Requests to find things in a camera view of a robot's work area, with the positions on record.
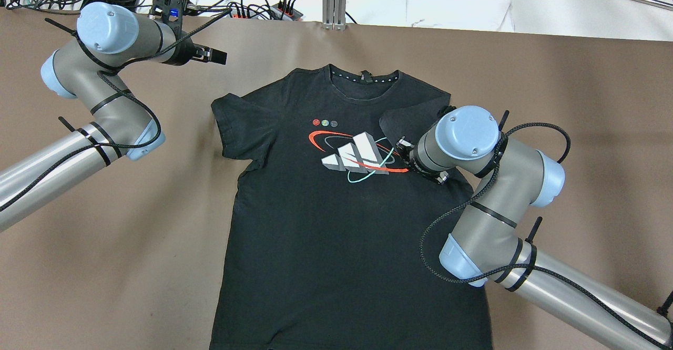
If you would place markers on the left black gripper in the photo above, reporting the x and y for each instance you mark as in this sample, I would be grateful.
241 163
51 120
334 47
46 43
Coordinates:
184 53

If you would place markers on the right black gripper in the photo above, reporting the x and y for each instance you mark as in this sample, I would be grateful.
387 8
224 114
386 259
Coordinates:
404 147

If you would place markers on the black printed t-shirt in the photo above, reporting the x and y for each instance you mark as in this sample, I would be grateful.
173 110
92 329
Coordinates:
323 249

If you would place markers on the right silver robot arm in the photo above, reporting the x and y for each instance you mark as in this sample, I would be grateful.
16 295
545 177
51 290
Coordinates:
475 241

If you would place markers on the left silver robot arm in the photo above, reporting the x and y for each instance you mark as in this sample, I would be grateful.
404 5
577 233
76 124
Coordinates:
107 38

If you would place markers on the power strip with plugs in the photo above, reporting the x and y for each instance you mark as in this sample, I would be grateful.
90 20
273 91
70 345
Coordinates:
264 12

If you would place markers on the white paper sheet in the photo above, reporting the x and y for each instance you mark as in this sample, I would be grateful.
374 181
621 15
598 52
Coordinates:
479 15

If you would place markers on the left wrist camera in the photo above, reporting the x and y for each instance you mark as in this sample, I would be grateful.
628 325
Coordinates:
169 12

